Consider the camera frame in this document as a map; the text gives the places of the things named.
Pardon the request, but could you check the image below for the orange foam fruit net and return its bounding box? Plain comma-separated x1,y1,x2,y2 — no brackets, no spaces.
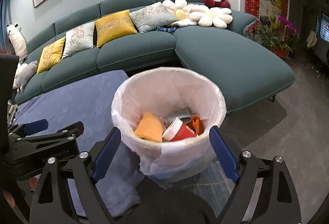
134,112,163,143

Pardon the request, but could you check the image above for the orange plastic bag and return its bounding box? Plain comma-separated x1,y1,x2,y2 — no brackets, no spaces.
186,115,205,135

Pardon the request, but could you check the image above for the white lined trash bin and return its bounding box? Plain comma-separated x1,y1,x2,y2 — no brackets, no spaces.
111,67,226,183

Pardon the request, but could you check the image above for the white red paper cup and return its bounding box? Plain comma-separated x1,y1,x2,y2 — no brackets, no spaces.
162,117,197,142

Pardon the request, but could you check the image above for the grey plush toy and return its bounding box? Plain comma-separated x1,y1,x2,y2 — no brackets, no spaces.
16,61,38,93

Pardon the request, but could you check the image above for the yellow cushion left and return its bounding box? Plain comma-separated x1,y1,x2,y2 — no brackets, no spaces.
36,37,66,74

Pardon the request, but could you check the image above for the yellow cushion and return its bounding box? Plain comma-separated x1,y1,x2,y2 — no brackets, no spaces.
36,37,66,74
95,10,137,48

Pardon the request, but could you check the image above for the white plush panda pillow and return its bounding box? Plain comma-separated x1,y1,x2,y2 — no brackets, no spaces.
6,24,28,64

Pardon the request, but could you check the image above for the light grey cushion left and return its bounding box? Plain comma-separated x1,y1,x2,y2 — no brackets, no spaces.
61,22,95,60

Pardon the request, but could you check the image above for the light grey cushion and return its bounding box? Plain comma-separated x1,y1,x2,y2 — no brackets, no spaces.
61,22,95,60
129,2,178,33

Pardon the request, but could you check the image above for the yellow cushion centre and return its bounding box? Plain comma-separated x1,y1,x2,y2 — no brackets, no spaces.
95,10,137,48

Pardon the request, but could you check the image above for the potted orchid plant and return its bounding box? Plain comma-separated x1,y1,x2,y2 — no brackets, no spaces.
254,15,303,59

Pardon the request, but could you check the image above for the teal sectional sofa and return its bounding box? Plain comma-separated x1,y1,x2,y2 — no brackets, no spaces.
13,11,295,112

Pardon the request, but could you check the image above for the blue patterned cloth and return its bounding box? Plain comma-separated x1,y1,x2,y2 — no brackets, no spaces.
155,27,177,34

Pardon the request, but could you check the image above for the white flower cushion right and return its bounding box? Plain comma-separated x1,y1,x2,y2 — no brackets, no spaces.
189,7,233,29

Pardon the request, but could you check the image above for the light grey cushion right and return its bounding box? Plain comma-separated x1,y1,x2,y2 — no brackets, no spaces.
129,2,178,33

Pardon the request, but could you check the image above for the television screen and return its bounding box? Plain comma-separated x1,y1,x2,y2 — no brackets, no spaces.
317,12,329,42

